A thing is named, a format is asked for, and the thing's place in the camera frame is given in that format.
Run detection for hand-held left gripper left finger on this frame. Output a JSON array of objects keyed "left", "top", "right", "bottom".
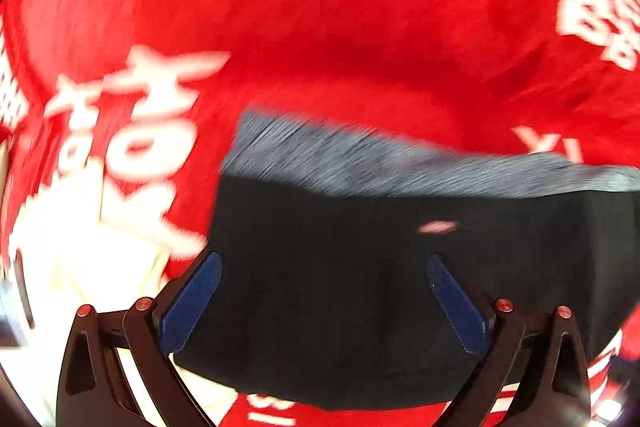
[{"left": 55, "top": 251, "right": 223, "bottom": 427}]

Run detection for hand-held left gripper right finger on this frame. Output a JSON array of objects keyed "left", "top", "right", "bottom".
[{"left": 426, "top": 252, "right": 593, "bottom": 427}]

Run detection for black pants with patterned waistband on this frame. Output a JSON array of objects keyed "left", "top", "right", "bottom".
[{"left": 172, "top": 109, "right": 640, "bottom": 410}]

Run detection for red printed blanket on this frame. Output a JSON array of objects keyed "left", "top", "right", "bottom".
[{"left": 0, "top": 0, "right": 640, "bottom": 427}]

